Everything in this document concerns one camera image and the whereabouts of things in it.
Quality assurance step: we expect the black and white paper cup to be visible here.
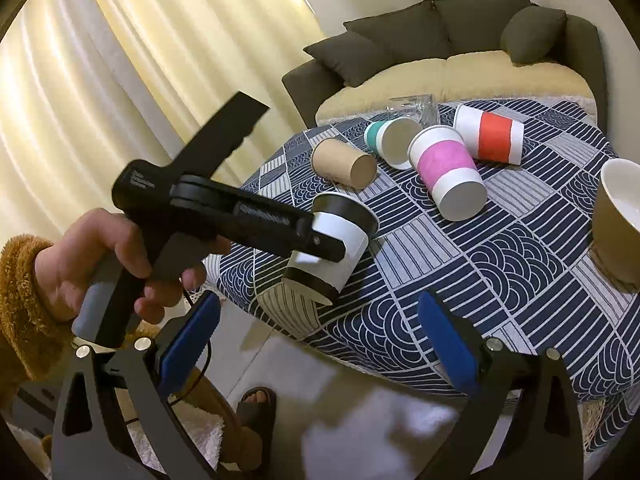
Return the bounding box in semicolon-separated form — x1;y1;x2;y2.
282;192;380;306

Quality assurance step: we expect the brown kraft paper cup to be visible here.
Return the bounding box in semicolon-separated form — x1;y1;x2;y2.
311;138;378;190

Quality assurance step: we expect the teal and white paper cup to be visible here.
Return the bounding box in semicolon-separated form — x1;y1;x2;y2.
363;117;422;170

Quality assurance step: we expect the pink and white paper cup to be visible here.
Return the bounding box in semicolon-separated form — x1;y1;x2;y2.
408;126;487;221

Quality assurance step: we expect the red and white paper cup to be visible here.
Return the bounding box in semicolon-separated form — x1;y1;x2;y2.
452;104;524;166

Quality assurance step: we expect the person's left hand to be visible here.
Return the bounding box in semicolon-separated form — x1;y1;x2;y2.
34;207;234;326

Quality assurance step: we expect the cream curtain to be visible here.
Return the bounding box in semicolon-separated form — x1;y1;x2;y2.
1;0;322;240

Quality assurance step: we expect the person's foot in sandal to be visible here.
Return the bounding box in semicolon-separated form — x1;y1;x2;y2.
236;387;277;479

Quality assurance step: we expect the clear drinking glass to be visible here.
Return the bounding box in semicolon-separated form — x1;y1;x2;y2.
386;94;439;127

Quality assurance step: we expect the blue patterned tablecloth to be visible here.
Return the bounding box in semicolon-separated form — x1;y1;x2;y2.
205;98;639;452

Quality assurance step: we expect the left dark grey cushion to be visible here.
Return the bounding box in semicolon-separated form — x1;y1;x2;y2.
304;32;395;88

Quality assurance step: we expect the dark grey cushion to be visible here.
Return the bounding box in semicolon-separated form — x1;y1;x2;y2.
304;32;395;88
500;6;566;65

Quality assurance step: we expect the beige ceramic mug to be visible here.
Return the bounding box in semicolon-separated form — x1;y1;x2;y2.
592;158;639;286

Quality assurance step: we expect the dark grey sofa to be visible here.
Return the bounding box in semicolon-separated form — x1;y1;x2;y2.
282;0;608;129

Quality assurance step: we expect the right dark grey cushion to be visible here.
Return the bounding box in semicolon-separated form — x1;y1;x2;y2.
500;6;566;65

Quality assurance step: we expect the black cable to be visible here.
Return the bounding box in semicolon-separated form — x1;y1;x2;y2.
119;284;214;426

